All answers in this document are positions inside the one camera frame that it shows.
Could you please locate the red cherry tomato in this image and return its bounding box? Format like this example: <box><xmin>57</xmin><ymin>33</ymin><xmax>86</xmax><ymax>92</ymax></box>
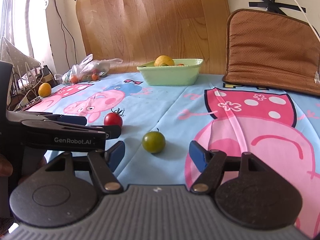
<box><xmin>104</xmin><ymin>108</ymin><xmax>125</xmax><ymax>127</ymax></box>

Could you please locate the large yellow grapefruit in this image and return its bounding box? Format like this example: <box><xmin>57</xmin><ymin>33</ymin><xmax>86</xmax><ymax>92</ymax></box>
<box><xmin>154</xmin><ymin>55</ymin><xmax>175</xmax><ymax>67</ymax></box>

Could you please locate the plastic bag with fruits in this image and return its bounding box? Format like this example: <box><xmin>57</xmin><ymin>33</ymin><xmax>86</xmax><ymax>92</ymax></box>
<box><xmin>60</xmin><ymin>54</ymin><xmax>123</xmax><ymax>85</ymax></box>

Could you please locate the person's left hand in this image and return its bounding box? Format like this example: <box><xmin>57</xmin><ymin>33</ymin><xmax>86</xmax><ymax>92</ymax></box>
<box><xmin>0</xmin><ymin>155</ymin><xmax>47</xmax><ymax>237</ymax></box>

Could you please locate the small yellow fruit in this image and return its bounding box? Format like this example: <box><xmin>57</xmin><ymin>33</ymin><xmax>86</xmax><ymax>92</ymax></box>
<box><xmin>38</xmin><ymin>82</ymin><xmax>52</xmax><ymax>98</ymax></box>

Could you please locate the cartoon pig table cloth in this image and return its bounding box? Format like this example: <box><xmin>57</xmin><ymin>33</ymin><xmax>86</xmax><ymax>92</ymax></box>
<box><xmin>31</xmin><ymin>73</ymin><xmax>319</xmax><ymax>237</ymax></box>

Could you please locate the light green plastic basket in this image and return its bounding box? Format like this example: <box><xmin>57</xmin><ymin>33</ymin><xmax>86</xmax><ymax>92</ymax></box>
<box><xmin>137</xmin><ymin>59</ymin><xmax>203</xmax><ymax>86</ymax></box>

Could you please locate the brown seat cushion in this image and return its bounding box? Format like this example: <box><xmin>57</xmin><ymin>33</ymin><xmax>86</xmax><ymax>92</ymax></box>
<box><xmin>223</xmin><ymin>9</ymin><xmax>319</xmax><ymax>96</ymax></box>

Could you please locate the wooden laminate board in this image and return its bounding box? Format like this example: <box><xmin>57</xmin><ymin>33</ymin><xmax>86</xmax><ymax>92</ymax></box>
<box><xmin>75</xmin><ymin>0</ymin><xmax>229</xmax><ymax>74</ymax></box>

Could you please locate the black tape cross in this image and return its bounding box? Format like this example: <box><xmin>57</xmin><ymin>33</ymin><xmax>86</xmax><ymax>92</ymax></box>
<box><xmin>248</xmin><ymin>0</ymin><xmax>306</xmax><ymax>15</ymax></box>

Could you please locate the wifi router with cables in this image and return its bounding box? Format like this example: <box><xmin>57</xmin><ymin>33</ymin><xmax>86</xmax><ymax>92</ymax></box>
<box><xmin>7</xmin><ymin>62</ymin><xmax>59</xmax><ymax>111</ymax></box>

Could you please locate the black wall cable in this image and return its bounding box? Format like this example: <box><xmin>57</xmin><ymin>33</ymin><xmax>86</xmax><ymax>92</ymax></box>
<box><xmin>44</xmin><ymin>0</ymin><xmax>78</xmax><ymax>68</ymax></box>

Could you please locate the white cable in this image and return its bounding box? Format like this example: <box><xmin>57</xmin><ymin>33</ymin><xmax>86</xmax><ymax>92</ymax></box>
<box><xmin>277</xmin><ymin>0</ymin><xmax>320</xmax><ymax>43</ymax></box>

